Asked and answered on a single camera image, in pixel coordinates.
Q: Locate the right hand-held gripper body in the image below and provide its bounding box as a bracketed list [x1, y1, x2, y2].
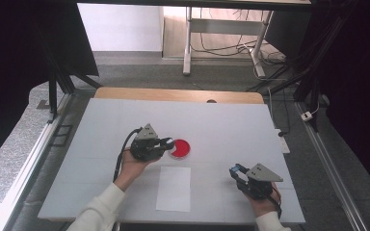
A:
[236, 162, 284, 201]

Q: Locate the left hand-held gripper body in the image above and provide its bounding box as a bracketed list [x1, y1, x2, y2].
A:
[129, 122, 168, 163]

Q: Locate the round red ink pad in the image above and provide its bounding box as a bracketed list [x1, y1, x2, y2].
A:
[169, 138, 192, 160]

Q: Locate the white paper sheet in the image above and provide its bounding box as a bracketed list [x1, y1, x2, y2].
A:
[155, 166, 193, 214]

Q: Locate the person's right hand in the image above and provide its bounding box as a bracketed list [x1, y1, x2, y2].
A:
[245, 182, 282, 218]

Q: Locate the person's left hand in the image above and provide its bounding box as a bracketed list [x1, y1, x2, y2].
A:
[113, 147, 157, 193]

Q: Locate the white table cover board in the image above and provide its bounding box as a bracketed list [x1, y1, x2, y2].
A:
[38, 97, 306, 224]

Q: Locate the white power strip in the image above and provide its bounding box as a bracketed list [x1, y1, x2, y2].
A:
[274, 128, 291, 155]

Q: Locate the black metal stand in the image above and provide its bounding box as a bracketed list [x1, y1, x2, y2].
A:
[34, 27, 103, 125]
[246, 0, 359, 133]

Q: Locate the black curtain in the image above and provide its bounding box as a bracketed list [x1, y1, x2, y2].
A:
[0, 0, 100, 174]
[314, 0, 370, 197]

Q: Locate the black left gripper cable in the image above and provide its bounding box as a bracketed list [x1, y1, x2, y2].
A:
[112, 126, 143, 183]

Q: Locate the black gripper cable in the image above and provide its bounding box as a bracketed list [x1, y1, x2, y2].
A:
[112, 126, 143, 183]
[267, 183, 283, 219]

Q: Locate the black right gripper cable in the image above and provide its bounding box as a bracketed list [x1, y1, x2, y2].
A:
[267, 183, 283, 219]

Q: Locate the aluminium floor rail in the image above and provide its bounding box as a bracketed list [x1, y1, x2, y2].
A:
[293, 101, 370, 231]
[0, 91, 75, 231]

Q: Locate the tangle of black cables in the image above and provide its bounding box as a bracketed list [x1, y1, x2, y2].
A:
[190, 7, 287, 66]

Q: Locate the white desk frame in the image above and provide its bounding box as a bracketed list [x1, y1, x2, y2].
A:
[181, 6, 275, 78]

